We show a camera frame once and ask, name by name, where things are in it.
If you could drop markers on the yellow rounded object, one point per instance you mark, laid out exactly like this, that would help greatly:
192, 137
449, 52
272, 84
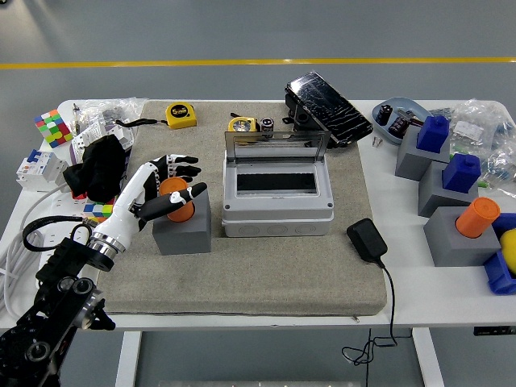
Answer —
510, 250

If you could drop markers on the black cloth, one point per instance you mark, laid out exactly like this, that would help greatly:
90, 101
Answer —
96, 169

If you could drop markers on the colourful puzzle cube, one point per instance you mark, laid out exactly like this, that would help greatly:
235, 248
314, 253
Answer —
52, 128
98, 210

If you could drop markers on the grey junction box with lid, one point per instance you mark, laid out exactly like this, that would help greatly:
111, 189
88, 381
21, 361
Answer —
278, 209

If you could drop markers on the blue plastic holder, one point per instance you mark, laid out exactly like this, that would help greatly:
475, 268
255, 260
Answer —
500, 274

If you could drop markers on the white power strip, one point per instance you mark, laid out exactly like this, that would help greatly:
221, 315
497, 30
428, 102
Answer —
64, 209

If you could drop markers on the small metal part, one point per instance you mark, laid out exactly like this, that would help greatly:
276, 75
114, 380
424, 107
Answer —
409, 115

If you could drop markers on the white circuit breaker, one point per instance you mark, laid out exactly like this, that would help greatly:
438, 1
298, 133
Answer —
38, 169

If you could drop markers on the blue-grey dish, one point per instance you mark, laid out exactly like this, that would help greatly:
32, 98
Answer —
403, 102

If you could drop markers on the black table control panel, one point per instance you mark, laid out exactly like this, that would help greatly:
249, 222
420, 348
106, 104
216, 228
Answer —
493, 331

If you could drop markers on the yellow tape measure clear face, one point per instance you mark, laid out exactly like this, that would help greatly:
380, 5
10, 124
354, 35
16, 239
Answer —
242, 124

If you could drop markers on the grey-brown mat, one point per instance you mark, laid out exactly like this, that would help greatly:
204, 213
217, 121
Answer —
262, 274

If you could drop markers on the small black capacitor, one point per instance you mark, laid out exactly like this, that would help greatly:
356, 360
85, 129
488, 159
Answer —
267, 124

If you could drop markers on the clear plastic parts bag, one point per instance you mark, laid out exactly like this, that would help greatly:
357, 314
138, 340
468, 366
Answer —
105, 111
502, 165
479, 121

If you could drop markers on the small green part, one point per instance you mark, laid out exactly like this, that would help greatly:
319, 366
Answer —
483, 184

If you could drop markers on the thin metal pen tool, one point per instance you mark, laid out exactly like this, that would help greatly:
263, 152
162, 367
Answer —
75, 119

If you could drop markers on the blue block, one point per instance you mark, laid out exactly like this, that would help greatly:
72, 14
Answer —
461, 173
433, 135

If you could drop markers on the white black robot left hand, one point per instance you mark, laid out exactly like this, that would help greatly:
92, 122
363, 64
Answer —
129, 193

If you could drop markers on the black power adapter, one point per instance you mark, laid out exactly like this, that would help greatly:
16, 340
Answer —
367, 240

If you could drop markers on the white table leg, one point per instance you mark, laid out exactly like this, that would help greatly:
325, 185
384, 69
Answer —
429, 359
129, 359

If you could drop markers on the white purple package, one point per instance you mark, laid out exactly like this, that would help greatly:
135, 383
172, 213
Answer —
90, 135

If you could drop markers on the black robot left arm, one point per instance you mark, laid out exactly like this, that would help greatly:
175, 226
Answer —
68, 252

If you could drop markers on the grey block holder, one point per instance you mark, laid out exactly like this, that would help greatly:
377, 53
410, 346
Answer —
447, 246
407, 161
181, 240
433, 197

